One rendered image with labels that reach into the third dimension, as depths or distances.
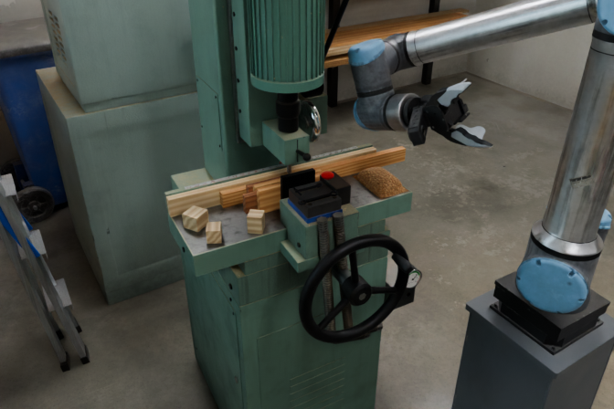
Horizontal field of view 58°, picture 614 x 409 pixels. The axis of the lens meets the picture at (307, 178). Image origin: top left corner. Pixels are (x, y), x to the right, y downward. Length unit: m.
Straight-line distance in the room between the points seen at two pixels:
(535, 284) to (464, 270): 1.39
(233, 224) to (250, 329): 0.28
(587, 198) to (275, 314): 0.78
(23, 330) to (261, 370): 1.30
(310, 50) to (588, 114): 0.58
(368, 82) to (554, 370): 0.85
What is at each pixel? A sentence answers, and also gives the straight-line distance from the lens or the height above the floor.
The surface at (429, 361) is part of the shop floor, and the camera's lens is 2.28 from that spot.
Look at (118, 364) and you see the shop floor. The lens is 2.33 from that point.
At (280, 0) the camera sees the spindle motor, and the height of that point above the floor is 1.40.
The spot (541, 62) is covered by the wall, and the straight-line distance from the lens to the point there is 4.91.
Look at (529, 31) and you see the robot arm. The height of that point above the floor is 1.33.
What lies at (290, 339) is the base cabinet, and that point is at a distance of 1.54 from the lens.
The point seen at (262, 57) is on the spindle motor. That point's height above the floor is 1.28.
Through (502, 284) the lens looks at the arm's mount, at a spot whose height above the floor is 0.65.
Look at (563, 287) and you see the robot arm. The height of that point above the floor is 0.85.
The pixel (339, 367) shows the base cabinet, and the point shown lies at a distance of 1.73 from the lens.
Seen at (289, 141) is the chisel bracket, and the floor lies 1.07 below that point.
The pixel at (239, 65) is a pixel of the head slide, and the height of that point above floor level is 1.21.
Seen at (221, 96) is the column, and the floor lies 1.12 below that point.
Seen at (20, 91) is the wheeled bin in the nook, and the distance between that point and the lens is 3.00.
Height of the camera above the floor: 1.64
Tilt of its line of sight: 29 degrees down
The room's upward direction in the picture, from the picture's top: straight up
